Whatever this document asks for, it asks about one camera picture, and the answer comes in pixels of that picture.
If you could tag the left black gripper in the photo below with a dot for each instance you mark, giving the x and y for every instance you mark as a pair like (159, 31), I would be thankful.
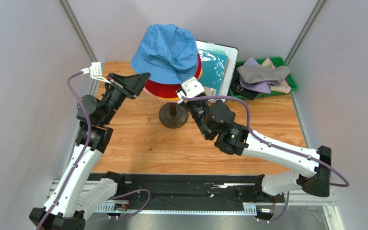
(130, 86)

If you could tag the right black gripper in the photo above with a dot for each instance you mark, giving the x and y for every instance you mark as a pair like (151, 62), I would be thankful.
(195, 105)

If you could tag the pink bucket hat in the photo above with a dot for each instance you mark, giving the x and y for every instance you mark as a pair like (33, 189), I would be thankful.
(167, 100)

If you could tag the red hat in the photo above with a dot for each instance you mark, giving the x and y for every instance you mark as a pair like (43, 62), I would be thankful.
(167, 76)

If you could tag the blue hat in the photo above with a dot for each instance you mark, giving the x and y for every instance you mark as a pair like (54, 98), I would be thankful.
(168, 52)

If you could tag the yellow bucket hat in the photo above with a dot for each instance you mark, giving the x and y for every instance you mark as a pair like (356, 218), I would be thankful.
(164, 91)

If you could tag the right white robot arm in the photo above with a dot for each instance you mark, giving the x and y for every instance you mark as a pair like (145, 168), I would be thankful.
(308, 168)

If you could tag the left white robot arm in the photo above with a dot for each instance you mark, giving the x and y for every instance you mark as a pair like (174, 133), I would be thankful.
(68, 208)

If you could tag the dark round stand base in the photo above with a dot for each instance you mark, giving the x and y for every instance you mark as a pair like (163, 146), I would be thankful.
(173, 116)

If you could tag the black hat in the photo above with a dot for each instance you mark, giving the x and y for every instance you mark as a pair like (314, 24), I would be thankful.
(236, 90)

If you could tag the grey hat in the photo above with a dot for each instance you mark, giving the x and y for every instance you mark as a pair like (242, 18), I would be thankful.
(258, 74)

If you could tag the white tablet board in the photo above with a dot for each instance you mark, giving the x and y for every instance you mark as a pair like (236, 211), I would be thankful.
(232, 54)

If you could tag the lavender hat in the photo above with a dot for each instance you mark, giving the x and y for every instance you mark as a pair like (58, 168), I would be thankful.
(261, 87)

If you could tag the pink beige hat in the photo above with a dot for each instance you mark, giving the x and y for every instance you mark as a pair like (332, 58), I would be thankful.
(283, 86)

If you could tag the green plastic bin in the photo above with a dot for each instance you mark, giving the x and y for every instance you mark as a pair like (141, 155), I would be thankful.
(278, 61)

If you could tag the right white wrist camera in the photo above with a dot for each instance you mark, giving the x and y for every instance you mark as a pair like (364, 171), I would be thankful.
(190, 88)

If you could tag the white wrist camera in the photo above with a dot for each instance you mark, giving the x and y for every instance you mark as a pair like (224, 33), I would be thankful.
(95, 71)
(190, 88)

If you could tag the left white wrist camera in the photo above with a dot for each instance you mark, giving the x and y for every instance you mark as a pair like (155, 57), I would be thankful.
(95, 71)

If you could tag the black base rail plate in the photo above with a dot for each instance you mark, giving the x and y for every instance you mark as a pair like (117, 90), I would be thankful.
(179, 192)

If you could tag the aluminium frame rail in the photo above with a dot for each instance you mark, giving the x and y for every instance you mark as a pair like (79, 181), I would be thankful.
(120, 207)

